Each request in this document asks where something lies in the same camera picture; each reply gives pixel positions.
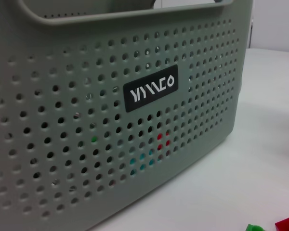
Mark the grey-green perforated storage bin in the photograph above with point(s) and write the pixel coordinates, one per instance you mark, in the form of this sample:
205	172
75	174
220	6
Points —
110	120

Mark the long dark red brick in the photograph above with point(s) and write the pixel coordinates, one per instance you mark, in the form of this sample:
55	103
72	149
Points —
287	223

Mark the cyan square plate brick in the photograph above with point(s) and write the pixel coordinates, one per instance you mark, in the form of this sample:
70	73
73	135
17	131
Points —
142	157

